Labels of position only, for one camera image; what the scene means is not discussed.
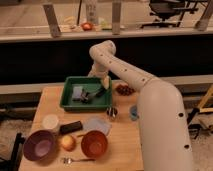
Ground green plastic tray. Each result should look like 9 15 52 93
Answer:
60 76 112 112

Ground red fruit on shelf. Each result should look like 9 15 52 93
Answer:
81 22 94 31

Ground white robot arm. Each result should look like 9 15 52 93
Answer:
89 40 195 171

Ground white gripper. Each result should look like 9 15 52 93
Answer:
81 65 110 103

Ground metal fork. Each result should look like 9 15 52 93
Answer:
61 158 95 164

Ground purple bowl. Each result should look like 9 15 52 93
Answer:
23 130 56 161

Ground grey-blue lid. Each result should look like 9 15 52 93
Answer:
83 117 111 135

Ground small dark metal object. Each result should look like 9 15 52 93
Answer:
107 107 118 118

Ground orange-red bowl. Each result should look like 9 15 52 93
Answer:
81 130 108 159

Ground black office chair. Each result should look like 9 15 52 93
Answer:
141 0 198 28

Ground black rectangular block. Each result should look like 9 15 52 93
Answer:
59 121 83 135

